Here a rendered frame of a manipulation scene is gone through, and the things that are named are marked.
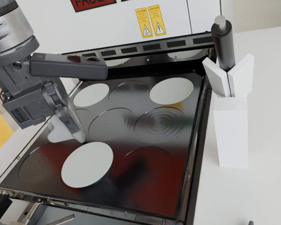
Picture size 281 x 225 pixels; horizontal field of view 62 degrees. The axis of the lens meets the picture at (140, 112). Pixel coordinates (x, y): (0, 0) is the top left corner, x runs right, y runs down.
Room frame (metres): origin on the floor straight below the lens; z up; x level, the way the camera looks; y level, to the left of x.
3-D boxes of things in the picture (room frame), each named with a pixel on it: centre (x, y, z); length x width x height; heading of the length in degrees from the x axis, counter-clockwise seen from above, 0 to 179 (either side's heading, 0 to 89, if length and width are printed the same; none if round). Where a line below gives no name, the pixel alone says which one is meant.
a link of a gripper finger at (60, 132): (0.35, 0.14, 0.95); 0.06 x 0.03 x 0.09; 96
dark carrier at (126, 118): (0.39, 0.07, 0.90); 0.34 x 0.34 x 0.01; 59
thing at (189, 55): (0.58, -0.03, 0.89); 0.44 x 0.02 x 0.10; 59
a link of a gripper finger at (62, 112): (0.34, 0.12, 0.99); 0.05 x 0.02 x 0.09; 6
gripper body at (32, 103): (0.36, 0.15, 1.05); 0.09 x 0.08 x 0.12; 96
